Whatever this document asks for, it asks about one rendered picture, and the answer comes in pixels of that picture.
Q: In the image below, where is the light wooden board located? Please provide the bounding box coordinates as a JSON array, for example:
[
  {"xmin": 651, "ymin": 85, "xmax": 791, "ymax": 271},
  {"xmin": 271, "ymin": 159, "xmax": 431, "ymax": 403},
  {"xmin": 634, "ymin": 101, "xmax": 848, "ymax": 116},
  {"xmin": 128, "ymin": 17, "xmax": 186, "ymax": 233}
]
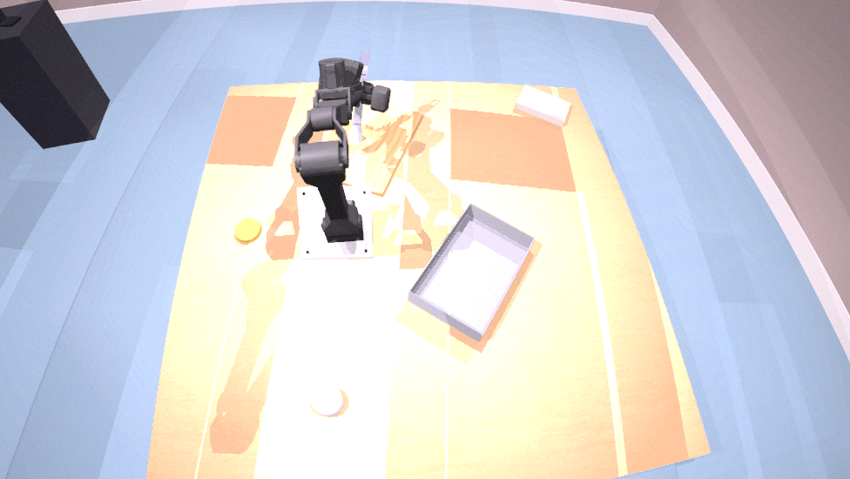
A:
[{"xmin": 342, "ymin": 104, "xmax": 423, "ymax": 197}]

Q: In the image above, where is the yellow round disc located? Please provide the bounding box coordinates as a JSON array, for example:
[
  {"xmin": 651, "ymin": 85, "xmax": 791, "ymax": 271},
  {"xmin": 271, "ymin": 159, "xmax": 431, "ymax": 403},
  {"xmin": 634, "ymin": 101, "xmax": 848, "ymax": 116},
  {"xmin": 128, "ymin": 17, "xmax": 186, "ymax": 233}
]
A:
[{"xmin": 235, "ymin": 218, "xmax": 261, "ymax": 243}]

